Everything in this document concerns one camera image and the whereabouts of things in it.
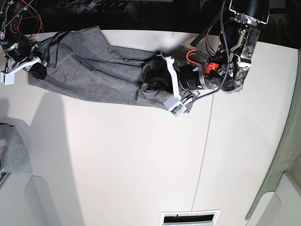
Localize white bin at right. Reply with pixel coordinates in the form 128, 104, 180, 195
247, 172, 301, 226

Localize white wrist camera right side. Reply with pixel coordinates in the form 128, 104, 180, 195
0, 72, 15, 85

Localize grey cloth pile at left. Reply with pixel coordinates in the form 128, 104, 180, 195
0, 124, 32, 173

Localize white vent grille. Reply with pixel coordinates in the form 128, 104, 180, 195
160, 210, 220, 226

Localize white bin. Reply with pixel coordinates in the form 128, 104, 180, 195
0, 174, 49, 226
247, 172, 301, 226

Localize grey t-shirt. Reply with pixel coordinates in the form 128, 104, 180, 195
28, 27, 173, 109

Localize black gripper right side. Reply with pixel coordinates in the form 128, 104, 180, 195
3, 41, 47, 80

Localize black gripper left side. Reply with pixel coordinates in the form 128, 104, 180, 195
142, 54, 222, 94

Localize white bin at left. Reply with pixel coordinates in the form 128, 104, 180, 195
0, 174, 49, 226

